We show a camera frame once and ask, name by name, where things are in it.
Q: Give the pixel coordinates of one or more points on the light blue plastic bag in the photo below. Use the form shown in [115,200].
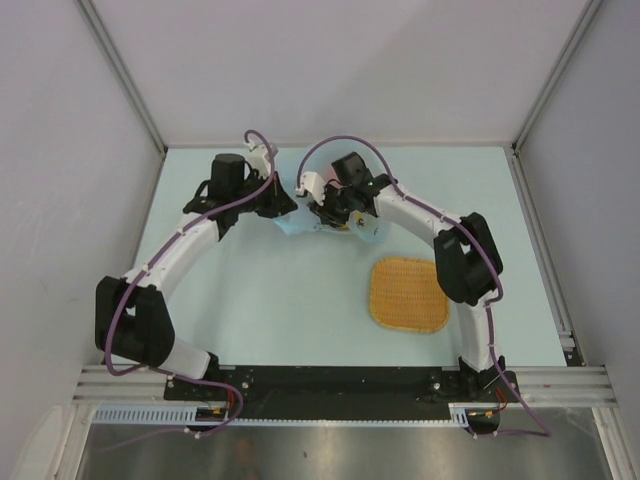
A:
[370,230]

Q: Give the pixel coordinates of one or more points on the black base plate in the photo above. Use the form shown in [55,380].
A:
[387,392]

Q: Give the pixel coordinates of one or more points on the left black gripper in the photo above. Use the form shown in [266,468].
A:
[278,202]

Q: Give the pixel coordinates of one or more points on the aluminium frame rail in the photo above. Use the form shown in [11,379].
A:
[538,386]

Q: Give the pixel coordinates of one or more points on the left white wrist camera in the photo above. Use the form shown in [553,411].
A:
[261,157]

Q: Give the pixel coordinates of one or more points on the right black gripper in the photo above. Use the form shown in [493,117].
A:
[326,213]

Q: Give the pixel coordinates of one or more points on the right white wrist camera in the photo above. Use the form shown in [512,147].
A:
[313,184]

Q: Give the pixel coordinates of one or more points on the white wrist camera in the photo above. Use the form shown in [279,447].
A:
[261,157]
[313,184]

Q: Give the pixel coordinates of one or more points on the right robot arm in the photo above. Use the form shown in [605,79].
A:
[468,265]

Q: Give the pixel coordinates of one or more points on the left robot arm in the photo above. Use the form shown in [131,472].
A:
[132,319]

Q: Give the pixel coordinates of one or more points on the woven bamboo tray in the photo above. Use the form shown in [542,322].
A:
[405,295]

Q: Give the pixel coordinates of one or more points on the white slotted cable duct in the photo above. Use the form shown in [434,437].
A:
[206,416]

